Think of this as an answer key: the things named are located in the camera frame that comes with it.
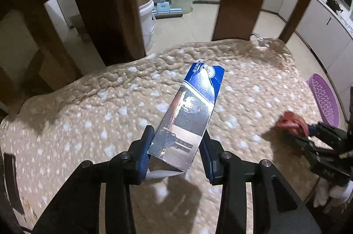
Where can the blue floor mop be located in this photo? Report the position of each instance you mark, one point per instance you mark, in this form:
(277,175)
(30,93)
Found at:
(164,10)

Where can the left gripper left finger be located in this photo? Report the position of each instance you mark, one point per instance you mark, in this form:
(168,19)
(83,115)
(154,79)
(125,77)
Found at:
(140,157)

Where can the metal clip on cover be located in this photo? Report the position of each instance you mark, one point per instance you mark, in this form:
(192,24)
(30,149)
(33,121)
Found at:
(259,39)

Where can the red snack wrapper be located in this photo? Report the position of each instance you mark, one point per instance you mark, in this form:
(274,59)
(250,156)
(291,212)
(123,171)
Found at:
(293,123)

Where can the purple plastic basket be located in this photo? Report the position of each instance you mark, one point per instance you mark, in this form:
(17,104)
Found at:
(325,99)

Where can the white gloved right hand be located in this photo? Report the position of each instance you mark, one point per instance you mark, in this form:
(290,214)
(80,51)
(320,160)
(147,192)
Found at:
(338,194)

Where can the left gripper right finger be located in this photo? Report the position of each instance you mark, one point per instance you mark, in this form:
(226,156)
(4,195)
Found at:
(210,151)

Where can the grey kitchen cabinets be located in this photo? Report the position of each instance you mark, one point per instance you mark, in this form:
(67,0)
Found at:
(303,2)

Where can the wooden chair left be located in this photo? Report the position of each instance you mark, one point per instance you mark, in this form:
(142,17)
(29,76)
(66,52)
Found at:
(48,44)

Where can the blue white milk carton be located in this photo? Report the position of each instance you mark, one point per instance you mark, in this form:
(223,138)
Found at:
(180,132)

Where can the white plastic bucket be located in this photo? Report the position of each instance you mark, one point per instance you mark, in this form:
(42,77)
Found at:
(148,22)

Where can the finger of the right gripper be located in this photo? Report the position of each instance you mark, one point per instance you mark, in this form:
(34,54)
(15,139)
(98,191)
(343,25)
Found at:
(321,131)
(302,145)

